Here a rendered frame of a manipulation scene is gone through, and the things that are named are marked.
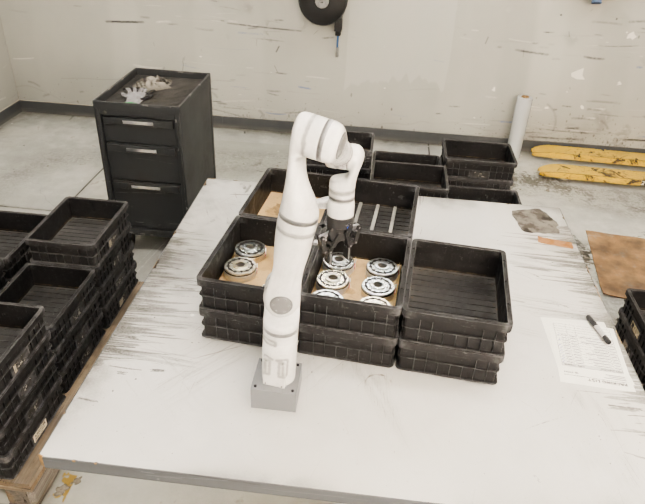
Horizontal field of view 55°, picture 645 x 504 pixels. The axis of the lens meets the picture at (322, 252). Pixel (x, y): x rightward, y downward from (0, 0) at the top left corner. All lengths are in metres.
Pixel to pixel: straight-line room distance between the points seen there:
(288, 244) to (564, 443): 0.91
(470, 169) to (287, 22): 2.16
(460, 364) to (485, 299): 0.26
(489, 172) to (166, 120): 1.77
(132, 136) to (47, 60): 2.55
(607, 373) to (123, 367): 1.43
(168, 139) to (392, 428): 2.11
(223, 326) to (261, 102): 3.59
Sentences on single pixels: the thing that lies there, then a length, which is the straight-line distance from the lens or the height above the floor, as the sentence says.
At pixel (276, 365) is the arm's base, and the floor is 0.85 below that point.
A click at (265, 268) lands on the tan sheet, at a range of 2.03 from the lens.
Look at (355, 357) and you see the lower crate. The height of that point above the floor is 0.72.
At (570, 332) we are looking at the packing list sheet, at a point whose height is 0.70.
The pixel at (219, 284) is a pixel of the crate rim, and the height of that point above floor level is 0.92.
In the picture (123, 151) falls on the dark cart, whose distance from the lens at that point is 3.43.
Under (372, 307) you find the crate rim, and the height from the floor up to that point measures 0.92.
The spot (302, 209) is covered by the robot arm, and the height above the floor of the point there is 1.32.
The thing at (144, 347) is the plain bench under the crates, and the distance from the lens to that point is 1.96.
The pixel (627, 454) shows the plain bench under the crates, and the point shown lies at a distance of 1.86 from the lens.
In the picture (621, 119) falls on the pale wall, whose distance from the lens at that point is 5.55.
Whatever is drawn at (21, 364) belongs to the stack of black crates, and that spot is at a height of 0.50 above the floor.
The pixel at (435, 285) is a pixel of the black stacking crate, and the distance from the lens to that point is 2.02.
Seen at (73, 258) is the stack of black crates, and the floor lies 0.52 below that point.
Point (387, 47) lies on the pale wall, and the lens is 5.08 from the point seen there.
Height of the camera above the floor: 1.96
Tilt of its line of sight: 32 degrees down
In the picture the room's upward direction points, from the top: 3 degrees clockwise
